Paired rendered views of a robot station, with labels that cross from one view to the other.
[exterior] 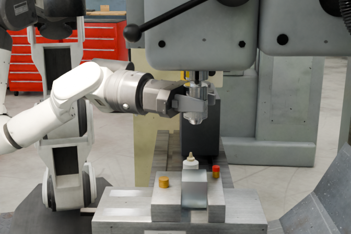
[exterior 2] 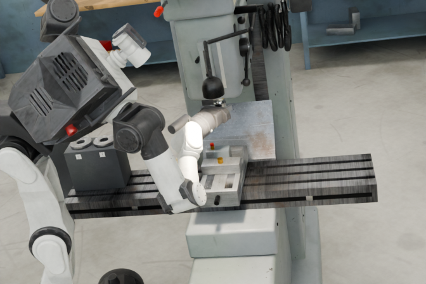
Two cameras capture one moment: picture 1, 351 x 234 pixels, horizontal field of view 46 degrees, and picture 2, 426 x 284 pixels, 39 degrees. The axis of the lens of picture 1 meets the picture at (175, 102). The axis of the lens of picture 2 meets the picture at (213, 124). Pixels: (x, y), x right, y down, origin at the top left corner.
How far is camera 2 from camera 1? 2.17 m
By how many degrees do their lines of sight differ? 73
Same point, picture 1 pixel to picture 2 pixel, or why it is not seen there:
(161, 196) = (231, 161)
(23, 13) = not seen: hidden behind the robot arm
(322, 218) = (226, 140)
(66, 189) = not seen: outside the picture
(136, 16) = not seen: hidden behind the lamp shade
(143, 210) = (229, 176)
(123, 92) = (210, 124)
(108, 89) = (205, 127)
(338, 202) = (227, 128)
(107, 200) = (216, 189)
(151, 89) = (218, 113)
